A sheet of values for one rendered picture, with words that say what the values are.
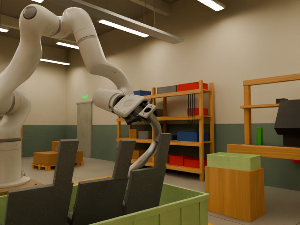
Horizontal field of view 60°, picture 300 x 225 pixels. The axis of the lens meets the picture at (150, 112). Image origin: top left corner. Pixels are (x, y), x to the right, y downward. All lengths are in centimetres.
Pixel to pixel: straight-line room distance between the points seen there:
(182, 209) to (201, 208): 9
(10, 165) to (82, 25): 66
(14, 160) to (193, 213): 79
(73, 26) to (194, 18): 611
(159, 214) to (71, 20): 81
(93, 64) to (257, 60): 512
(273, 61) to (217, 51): 136
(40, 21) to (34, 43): 10
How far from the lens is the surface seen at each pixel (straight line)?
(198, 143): 576
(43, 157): 773
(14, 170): 129
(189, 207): 85
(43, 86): 1172
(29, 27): 118
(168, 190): 103
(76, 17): 115
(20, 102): 130
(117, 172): 76
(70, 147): 66
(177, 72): 709
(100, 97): 105
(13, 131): 127
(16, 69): 124
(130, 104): 93
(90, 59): 108
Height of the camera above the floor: 118
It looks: 3 degrees up
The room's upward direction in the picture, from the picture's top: straight up
